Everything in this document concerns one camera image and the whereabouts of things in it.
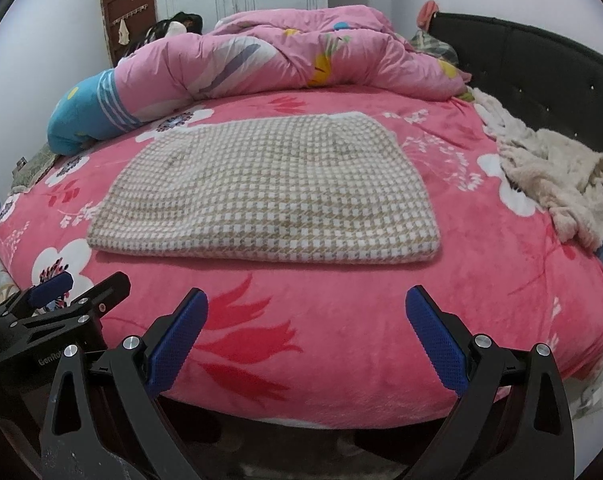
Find beige houndstooth coat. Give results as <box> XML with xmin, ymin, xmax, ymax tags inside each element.
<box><xmin>86</xmin><ymin>112</ymin><xmax>441</xmax><ymax>266</ymax></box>

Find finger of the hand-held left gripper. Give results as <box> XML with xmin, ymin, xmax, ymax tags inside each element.
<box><xmin>66</xmin><ymin>271</ymin><xmax>132</xmax><ymax>317</ymax></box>
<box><xmin>0</xmin><ymin>271</ymin><xmax>75</xmax><ymax>318</ymax></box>

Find black padded headboard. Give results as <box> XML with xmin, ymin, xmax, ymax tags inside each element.
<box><xmin>431</xmin><ymin>11</ymin><xmax>603</xmax><ymax>171</ymax></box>

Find green patterned pillow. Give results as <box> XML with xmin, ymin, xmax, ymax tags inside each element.
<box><xmin>407</xmin><ymin>27</ymin><xmax>459</xmax><ymax>63</ymax></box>

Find pink and blue quilt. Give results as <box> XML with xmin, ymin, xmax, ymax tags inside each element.
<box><xmin>49</xmin><ymin>5</ymin><xmax>475</xmax><ymax>156</ymax></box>

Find black clothes pile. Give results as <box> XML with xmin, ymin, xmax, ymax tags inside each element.
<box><xmin>132</xmin><ymin>11</ymin><xmax>205</xmax><ymax>51</ymax></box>

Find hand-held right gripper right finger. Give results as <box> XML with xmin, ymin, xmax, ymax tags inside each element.
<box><xmin>401</xmin><ymin>285</ymin><xmax>576</xmax><ymax>480</ymax></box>

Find cream fleece cloth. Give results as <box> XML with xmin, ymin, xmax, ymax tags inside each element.
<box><xmin>464</xmin><ymin>87</ymin><xmax>603</xmax><ymax>251</ymax></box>

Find orange-red cloth item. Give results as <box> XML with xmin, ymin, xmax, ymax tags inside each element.
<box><xmin>416</xmin><ymin>1</ymin><xmax>439</xmax><ymax>31</ymax></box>

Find pink floral blanket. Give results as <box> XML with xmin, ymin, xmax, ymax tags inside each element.
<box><xmin>0</xmin><ymin>87</ymin><xmax>603</xmax><ymax>431</ymax></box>

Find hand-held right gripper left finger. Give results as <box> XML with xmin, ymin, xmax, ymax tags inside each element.
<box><xmin>42</xmin><ymin>287</ymin><xmax>212</xmax><ymax>480</ymax></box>

